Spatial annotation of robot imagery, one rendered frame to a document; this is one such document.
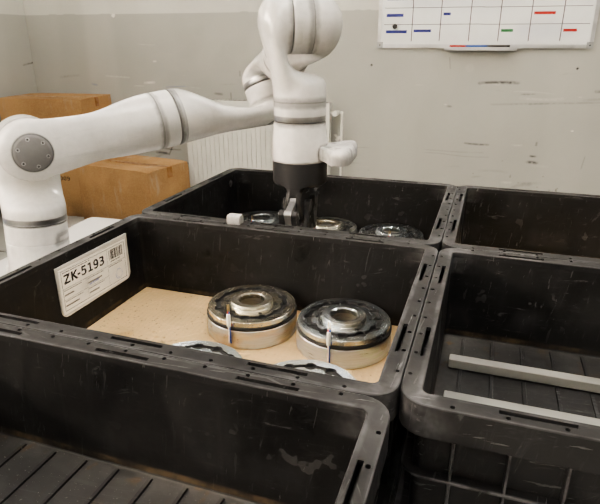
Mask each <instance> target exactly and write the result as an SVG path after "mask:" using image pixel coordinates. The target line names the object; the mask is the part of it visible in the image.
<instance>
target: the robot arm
mask: <svg viewBox="0 0 600 504"><path fill-rule="evenodd" d="M342 28H343V17H342V13H341V10H340V8H339V6H338V4H337V3H336V2H335V1H334V0H264V1H263V2H262V4H261V6H260V8H259V12H258V29H259V33H260V37H261V40H262V44H263V50H262V52H261V53H259V55H257V56H256V57H255V58H254V60H253V61H252V62H251V63H250V64H249V65H248V66H247V68H246V69H245V71H244V73H243V76H242V83H243V88H244V91H245V94H246V97H247V100H248V103H249V106H250V107H249V108H245V107H232V106H227V105H223V104H220V103H217V102H215V101H212V100H210V99H207V98H205V97H203V96H200V95H198V94H195V93H192V92H190V91H187V90H183V89H178V88H171V89H165V90H160V91H154V92H149V93H144V94H140V95H136V96H133V97H130V98H127V99H124V100H122V101H119V102H116V103H114V104H112V105H109V106H107V107H105V108H102V109H100V110H97V111H94V112H91V113H87V114H82V115H75V116H67V117H60V118H49V119H39V118H37V117H34V116H31V115H24V114H20V115H13V116H10V117H8V118H6V119H4V120H3V121H1V122H0V207H1V213H2V220H3V227H4V235H5V241H6V249H7V257H8V264H9V265H7V266H6V274H7V273H9V272H11V271H13V270H15V269H18V268H20V267H22V266H24V265H26V264H28V263H30V262H32V261H35V260H37V259H39V258H41V257H43V256H45V255H47V254H49V253H52V252H54V251H56V250H58V249H60V248H62V247H64V246H66V245H69V244H70V240H69V230H68V219H67V208H66V202H65V198H64V195H63V190H62V185H61V177H60V174H62V173H65V172H68V171H70V170H73V169H76V168H79V167H82V166H85V165H88V164H91V163H94V162H97V161H101V160H105V159H110V158H117V157H123V156H129V155H135V154H140V153H145V152H150V151H155V150H160V149H164V148H168V147H173V146H177V145H181V144H184V143H188V142H192V141H195V140H199V139H203V138H206V137H210V136H214V135H218V134H222V133H226V132H232V131H237V130H243V129H249V128H255V127H261V126H267V125H272V124H274V128H273V137H272V149H273V181H274V182H275V183H276V184H277V185H279V186H283V187H285V188H286V190H287V192H286V197H284V199H283V209H284V210H279V212H278V216H279V224H280V225H290V226H299V227H308V228H315V227H316V225H317V222H316V219H317V207H318V194H319V189H318V188H313V187H318V186H321V185H323V184H324V183H326V181H327V164H328V165H330V166H335V167H345V166H348V165H350V164H351V163H352V162H353V161H354V159H355V158H356V157H357V143H356V142H355V141H353V140H346V141H340V142H332V143H330V142H328V137H327V129H326V94H327V93H326V82H325V80H324V79H323V78H322V77H320V76H318V75H314V74H309V73H304V71H305V69H306V68H307V66H308V65H310V64H313V63H315V62H317V61H319V60H321V59H323V58H325V57H326V56H328V55H329V54H330V53H331V52H332V51H333V50H334V49H335V47H336V46H337V44H338V42H339V40H340V37H341V34H342ZM310 214H311V215H310Z"/></svg>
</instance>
